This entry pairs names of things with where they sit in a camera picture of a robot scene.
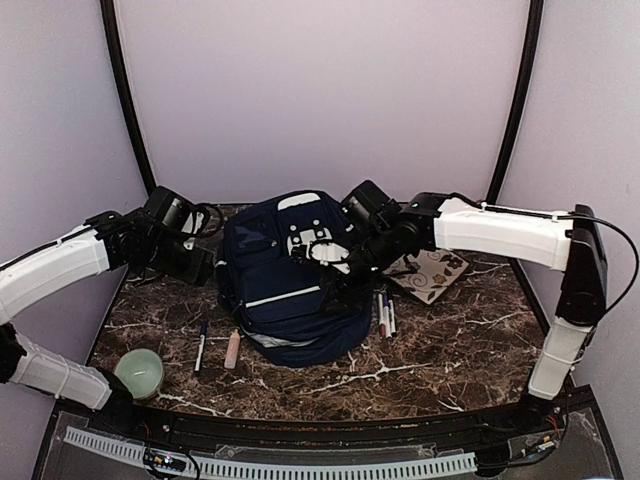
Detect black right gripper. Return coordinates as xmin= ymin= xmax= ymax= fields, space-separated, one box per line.
xmin=318 ymin=225 xmax=401 ymax=313

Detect navy blue student backpack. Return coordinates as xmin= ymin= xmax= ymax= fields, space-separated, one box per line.
xmin=215 ymin=190 xmax=372 ymax=368

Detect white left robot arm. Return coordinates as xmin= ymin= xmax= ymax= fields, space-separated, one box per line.
xmin=1 ymin=208 xmax=211 ymax=436

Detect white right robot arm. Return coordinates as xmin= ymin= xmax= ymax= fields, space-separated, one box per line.
xmin=307 ymin=192 xmax=607 ymax=434

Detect purple tipped white marker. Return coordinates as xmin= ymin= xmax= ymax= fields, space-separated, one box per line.
xmin=377 ymin=292 xmax=392 ymax=339

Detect red capped white marker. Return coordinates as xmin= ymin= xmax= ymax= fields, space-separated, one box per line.
xmin=382 ymin=299 xmax=393 ymax=342

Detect black tipped whiteboard marker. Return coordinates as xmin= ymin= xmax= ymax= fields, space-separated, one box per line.
xmin=387 ymin=293 xmax=397 ymax=338

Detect beige floral notebook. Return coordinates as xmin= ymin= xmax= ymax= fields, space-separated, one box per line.
xmin=385 ymin=249 xmax=469 ymax=305

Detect pink translucent glue bottle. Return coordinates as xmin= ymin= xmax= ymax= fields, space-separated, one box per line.
xmin=223 ymin=330 xmax=241 ymax=370

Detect pale green round bowl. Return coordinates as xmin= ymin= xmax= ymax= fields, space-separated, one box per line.
xmin=114 ymin=349 xmax=164 ymax=400

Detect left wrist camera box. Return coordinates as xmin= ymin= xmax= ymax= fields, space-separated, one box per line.
xmin=143 ymin=186 xmax=197 ymax=233

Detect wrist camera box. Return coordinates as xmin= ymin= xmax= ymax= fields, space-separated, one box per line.
xmin=341 ymin=180 xmax=401 ymax=230
xmin=143 ymin=186 xmax=197 ymax=233

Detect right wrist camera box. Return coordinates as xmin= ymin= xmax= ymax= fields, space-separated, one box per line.
xmin=341 ymin=180 xmax=401 ymax=230

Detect white slotted cable duct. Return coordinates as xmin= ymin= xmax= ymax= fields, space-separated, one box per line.
xmin=63 ymin=427 xmax=478 ymax=479

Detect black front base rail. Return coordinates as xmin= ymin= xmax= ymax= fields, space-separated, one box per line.
xmin=54 ymin=387 xmax=596 ymax=464

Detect black left frame post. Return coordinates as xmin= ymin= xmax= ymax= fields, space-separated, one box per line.
xmin=99 ymin=0 xmax=158 ymax=195

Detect black frame post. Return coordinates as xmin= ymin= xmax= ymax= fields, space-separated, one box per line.
xmin=99 ymin=0 xmax=158 ymax=195
xmin=485 ymin=0 xmax=544 ymax=203

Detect black right frame post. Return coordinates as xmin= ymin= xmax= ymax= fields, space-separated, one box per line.
xmin=485 ymin=0 xmax=544 ymax=203

